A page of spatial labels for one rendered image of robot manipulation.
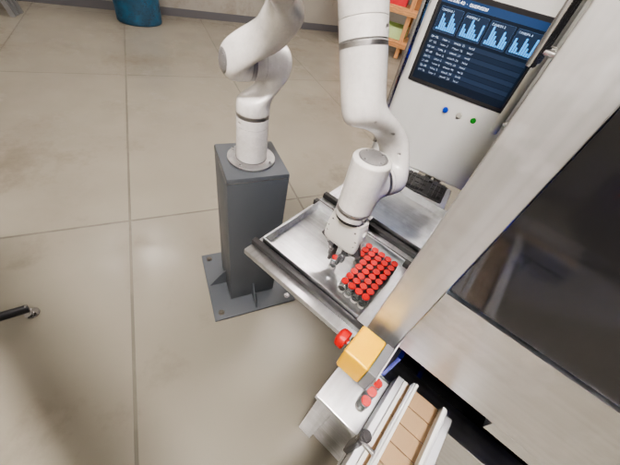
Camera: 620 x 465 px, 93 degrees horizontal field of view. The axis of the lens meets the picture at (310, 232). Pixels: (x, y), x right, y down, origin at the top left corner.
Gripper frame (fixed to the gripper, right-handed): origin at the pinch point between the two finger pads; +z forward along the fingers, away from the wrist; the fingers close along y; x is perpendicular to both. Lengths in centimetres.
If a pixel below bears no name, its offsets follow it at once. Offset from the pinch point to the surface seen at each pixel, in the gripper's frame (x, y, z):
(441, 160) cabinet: -87, 2, 4
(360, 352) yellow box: 23.1, -20.2, -9.2
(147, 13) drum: -218, 506, 76
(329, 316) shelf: 12.9, -9.3, 6.0
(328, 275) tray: 3.1, -1.2, 5.7
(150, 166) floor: -35, 189, 94
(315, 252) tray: -0.6, 6.7, 5.7
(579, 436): 16, -50, -19
